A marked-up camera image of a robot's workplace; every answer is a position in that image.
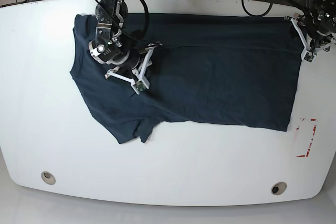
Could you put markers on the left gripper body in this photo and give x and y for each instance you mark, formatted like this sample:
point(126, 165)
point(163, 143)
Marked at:
point(316, 34)

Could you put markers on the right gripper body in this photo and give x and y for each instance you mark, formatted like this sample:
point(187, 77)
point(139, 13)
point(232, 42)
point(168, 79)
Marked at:
point(132, 67)

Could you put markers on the dark blue t-shirt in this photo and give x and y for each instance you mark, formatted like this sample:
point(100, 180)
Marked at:
point(209, 69)

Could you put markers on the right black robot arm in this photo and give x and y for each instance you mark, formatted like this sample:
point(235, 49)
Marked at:
point(113, 46)

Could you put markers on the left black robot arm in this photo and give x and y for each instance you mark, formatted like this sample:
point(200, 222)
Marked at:
point(315, 8)

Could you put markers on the red tape rectangle marking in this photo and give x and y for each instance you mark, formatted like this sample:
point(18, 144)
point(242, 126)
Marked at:
point(303, 138)

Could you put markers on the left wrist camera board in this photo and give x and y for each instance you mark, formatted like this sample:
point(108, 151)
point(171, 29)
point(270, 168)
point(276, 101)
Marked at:
point(308, 56)

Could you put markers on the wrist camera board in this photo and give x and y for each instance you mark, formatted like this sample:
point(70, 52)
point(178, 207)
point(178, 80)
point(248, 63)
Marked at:
point(139, 87)
point(308, 56)

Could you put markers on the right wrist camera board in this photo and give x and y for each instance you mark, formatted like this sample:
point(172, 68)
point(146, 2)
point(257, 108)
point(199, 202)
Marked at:
point(139, 87)

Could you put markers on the left table cable grommet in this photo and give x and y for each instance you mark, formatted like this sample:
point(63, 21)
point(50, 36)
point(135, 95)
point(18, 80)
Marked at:
point(48, 178)

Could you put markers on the table cable grommet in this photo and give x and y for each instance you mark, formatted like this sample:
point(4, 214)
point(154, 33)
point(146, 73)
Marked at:
point(48, 178)
point(279, 188)

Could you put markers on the right table cable grommet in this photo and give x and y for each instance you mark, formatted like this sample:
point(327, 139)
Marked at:
point(279, 188)

